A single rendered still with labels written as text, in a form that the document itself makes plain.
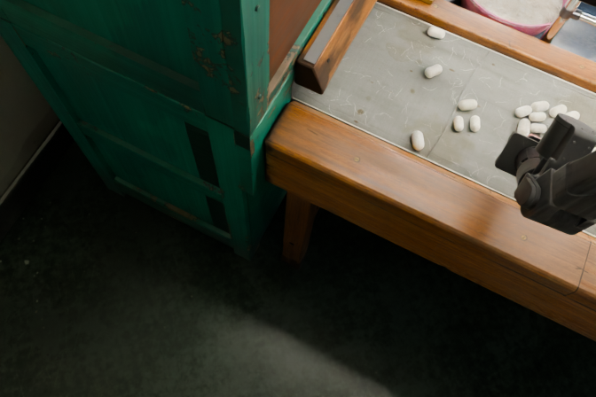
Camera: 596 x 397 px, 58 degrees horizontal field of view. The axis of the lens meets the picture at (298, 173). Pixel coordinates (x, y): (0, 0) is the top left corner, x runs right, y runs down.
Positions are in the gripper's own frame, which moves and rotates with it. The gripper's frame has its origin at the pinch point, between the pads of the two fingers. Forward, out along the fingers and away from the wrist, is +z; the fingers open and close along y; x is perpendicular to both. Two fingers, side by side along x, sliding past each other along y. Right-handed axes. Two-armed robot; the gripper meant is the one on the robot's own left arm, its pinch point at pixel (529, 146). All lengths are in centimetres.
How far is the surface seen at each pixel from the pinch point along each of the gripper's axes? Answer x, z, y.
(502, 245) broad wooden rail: 15.1, -9.6, -2.7
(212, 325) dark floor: 91, 20, 46
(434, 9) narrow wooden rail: -12.4, 22.2, 26.1
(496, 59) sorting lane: -8.2, 21.1, 10.3
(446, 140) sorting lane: 6.5, 4.1, 12.7
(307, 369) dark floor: 90, 21, 16
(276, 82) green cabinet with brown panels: 4.3, -13.8, 42.9
